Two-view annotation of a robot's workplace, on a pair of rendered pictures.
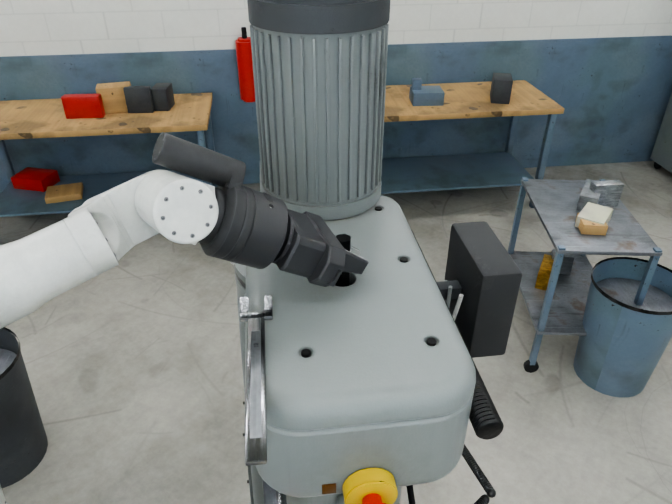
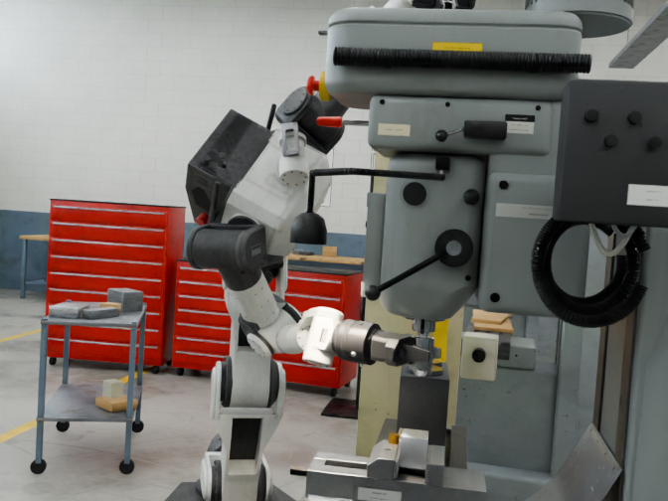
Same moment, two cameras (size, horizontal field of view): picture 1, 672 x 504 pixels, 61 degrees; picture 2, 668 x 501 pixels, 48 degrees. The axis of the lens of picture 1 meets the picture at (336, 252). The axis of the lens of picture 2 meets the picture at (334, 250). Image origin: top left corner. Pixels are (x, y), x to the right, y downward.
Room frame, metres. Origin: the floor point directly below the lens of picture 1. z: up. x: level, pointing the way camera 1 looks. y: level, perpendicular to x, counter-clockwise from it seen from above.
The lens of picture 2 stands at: (0.88, -1.52, 1.51)
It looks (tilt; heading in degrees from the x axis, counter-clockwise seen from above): 3 degrees down; 107
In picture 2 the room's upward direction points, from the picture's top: 4 degrees clockwise
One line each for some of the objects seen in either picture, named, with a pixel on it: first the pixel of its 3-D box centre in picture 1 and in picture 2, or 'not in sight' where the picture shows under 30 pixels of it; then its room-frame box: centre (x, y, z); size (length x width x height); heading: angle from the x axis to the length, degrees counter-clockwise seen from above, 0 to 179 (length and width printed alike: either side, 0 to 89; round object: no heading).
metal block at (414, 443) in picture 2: not in sight; (414, 448); (0.62, -0.05, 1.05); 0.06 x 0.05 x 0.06; 99
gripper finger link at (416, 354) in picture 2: not in sight; (415, 355); (0.61, -0.04, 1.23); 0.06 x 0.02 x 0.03; 167
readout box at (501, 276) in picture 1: (480, 287); (629, 154); (0.95, -0.30, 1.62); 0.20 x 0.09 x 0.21; 7
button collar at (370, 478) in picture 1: (369, 491); (326, 85); (0.39, -0.04, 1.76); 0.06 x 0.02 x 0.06; 97
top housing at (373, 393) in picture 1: (340, 317); (449, 65); (0.63, -0.01, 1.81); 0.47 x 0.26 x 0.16; 7
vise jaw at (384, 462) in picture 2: not in sight; (385, 458); (0.56, -0.05, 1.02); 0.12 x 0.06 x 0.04; 99
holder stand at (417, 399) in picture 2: not in sight; (421, 402); (0.55, 0.41, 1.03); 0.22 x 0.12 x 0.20; 101
